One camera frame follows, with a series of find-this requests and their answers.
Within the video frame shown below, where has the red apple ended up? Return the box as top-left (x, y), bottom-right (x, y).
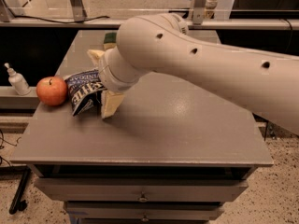
top-left (36, 77), bottom-right (67, 106)

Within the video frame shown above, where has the metal frame post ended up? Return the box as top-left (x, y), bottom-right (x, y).
top-left (192, 0), bottom-right (206, 25)
top-left (69, 0), bottom-right (87, 22)

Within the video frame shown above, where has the metal frame post right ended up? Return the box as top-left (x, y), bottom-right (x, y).
top-left (192, 0), bottom-right (206, 25)

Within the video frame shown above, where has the black cable on shelf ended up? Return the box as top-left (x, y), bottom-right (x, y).
top-left (8, 14), bottom-right (110, 25)

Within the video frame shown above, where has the grey drawer cabinet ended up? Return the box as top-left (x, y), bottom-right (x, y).
top-left (9, 29), bottom-right (274, 224)

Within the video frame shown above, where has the white pump bottle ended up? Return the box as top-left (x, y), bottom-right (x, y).
top-left (4, 63), bottom-right (31, 95)

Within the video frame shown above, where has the green yellow sponge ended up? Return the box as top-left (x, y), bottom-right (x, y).
top-left (103, 33), bottom-right (117, 49)

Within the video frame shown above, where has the metal frame post left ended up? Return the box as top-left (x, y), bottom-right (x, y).
top-left (69, 0), bottom-right (87, 22)

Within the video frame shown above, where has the top drawer with knob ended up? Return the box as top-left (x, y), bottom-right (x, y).
top-left (35, 178), bottom-right (248, 203)

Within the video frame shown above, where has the drawer with knob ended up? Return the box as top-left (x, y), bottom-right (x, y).
top-left (35, 178), bottom-right (248, 203)
top-left (64, 202), bottom-right (223, 221)

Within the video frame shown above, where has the blue chip bag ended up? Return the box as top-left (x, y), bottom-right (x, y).
top-left (64, 68), bottom-right (106, 116)

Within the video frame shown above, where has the black stand leg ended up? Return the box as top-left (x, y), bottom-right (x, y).
top-left (8, 167), bottom-right (31, 215)

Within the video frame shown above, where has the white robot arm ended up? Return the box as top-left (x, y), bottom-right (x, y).
top-left (98, 13), bottom-right (299, 134)

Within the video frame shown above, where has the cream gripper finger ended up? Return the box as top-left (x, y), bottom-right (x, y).
top-left (87, 49), bottom-right (105, 66)
top-left (101, 90), bottom-right (124, 119)

